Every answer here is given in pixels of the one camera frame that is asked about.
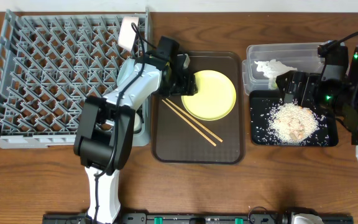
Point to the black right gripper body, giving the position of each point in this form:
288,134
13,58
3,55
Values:
311,93

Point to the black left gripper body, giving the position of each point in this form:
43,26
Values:
184,83

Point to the yellow plate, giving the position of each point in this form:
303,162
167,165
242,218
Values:
215,98

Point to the wooden chopstick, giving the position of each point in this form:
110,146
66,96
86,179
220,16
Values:
189,117
190,124

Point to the light blue bowl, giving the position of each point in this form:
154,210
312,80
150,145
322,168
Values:
120,76

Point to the white green cup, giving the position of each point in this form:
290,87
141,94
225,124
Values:
137,123

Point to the pink bowl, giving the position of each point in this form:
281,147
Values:
127,34

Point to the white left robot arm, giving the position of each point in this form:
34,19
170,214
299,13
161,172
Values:
105,134

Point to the rice food waste pile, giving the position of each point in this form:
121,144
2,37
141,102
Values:
293,123

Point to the crumpled white paper waste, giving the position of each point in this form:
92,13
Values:
271,70

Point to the grey plastic dishwasher rack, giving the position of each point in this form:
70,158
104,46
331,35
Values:
49,65

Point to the black tray bin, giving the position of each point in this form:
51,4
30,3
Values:
264,103

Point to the clear plastic bin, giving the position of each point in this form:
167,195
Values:
302,56

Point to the brown serving tray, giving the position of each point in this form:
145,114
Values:
174,140

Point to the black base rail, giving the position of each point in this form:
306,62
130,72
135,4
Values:
257,215

